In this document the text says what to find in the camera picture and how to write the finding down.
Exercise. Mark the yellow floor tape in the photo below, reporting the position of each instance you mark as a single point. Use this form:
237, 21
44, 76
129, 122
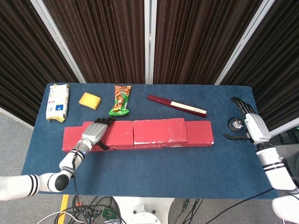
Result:
63, 207

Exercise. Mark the brown pleated screen panel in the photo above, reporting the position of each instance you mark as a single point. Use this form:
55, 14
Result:
100, 42
275, 70
198, 42
23, 58

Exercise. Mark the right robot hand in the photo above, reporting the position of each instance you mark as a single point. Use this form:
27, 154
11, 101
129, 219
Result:
257, 128

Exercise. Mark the white snack packet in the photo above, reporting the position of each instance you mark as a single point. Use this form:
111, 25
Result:
58, 102

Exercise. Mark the red brick with chipped white edge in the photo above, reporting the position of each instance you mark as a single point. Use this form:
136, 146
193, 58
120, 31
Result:
158, 130

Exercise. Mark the dark red white long box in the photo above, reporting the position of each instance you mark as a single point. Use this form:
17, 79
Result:
177, 105

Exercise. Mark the orange green snack bag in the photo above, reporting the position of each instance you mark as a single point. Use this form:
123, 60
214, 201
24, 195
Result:
120, 100

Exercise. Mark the yellow sponge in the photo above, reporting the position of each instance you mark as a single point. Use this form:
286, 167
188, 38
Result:
90, 100

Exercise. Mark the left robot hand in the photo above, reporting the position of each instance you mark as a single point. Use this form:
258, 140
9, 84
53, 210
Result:
94, 131

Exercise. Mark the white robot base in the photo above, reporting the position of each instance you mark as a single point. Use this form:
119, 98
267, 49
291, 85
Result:
142, 210

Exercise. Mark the blue table cloth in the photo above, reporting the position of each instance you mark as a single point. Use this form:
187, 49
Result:
151, 168

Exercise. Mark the red foam brick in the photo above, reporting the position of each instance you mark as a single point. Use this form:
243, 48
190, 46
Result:
201, 133
120, 133
72, 137
149, 147

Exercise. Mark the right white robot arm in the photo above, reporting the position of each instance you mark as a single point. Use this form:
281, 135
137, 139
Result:
275, 172

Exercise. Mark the green circuit board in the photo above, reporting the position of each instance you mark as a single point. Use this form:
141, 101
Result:
108, 212

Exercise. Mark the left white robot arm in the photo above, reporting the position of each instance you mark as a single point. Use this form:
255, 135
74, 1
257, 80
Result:
23, 186

